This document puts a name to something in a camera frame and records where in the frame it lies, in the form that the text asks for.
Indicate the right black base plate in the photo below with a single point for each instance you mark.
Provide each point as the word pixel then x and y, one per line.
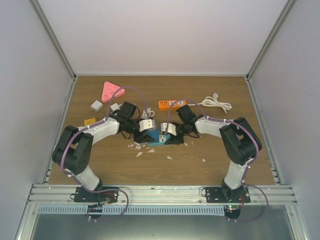
pixel 215 195

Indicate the left aluminium frame post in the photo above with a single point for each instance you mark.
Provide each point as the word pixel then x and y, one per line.
pixel 52 36

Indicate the pink triangular socket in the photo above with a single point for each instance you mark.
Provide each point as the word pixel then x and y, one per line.
pixel 108 90

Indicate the grey slotted cable duct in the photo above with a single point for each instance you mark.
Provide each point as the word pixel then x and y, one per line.
pixel 181 210

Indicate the orange power strip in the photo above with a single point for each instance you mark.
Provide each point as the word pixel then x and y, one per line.
pixel 164 105

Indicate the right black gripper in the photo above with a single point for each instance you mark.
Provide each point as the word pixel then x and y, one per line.
pixel 175 140

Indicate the white plug adapter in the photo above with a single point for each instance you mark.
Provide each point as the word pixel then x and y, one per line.
pixel 96 106

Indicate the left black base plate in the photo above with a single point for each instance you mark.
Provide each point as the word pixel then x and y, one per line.
pixel 108 196

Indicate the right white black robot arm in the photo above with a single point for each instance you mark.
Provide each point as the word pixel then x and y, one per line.
pixel 241 143

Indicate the aluminium frame post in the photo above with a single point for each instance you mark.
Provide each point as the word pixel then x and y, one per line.
pixel 289 4
pixel 52 36

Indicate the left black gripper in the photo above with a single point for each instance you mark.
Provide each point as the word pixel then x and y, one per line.
pixel 141 138

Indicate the teal power strip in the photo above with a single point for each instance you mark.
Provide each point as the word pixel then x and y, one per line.
pixel 160 142

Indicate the aluminium front rail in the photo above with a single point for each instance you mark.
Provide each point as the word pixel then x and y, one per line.
pixel 161 195

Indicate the right aluminium frame post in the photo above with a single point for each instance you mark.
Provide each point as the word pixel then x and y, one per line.
pixel 289 4

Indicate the blue cube adapter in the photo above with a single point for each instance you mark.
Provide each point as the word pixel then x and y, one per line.
pixel 154 134

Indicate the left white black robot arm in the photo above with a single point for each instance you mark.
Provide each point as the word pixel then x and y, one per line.
pixel 73 150

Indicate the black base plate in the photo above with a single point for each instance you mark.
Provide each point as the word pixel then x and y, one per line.
pixel 215 195
pixel 108 196

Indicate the yellow cube adapter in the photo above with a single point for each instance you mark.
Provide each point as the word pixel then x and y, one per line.
pixel 90 121

